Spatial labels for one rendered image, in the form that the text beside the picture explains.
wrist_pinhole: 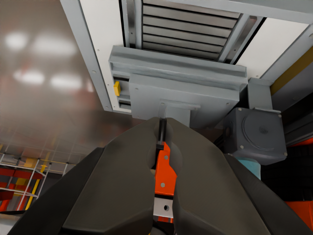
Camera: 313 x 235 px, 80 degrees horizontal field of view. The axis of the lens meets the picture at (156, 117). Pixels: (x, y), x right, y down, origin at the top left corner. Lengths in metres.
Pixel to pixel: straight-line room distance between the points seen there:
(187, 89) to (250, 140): 0.27
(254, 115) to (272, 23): 0.29
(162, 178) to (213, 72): 0.42
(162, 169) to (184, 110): 0.32
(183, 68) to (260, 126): 0.33
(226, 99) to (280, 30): 0.25
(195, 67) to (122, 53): 0.27
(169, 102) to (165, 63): 0.15
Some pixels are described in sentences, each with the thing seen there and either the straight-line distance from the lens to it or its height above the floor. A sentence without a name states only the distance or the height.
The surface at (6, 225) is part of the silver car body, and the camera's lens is 1.09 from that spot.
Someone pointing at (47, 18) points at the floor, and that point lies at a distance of 0.94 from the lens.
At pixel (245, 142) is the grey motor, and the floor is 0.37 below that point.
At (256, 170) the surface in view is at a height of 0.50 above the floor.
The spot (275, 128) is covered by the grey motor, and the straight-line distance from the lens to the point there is 0.75.
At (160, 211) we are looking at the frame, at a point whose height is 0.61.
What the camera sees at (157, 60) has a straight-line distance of 0.71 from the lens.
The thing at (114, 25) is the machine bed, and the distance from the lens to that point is 0.72.
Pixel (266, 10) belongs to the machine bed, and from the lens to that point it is 0.66.
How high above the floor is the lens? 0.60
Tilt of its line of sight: 25 degrees down
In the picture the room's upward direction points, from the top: 171 degrees counter-clockwise
